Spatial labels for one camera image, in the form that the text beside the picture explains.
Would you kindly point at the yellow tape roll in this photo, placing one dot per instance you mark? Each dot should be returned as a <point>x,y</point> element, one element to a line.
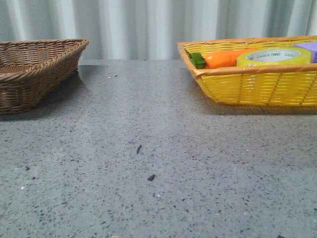
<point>275,56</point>

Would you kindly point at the purple foam cube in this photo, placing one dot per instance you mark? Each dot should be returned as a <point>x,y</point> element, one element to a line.
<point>312,47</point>

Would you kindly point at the white pleated curtain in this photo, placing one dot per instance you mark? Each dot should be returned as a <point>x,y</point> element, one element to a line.
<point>151,29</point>

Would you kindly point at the orange toy carrot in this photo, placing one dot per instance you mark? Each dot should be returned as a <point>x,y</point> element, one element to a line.
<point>217,59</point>

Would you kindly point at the yellow wicker basket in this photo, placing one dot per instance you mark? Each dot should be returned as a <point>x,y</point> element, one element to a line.
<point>267,85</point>

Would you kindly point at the brown wicker basket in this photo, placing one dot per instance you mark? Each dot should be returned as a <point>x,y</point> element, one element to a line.
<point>29,70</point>

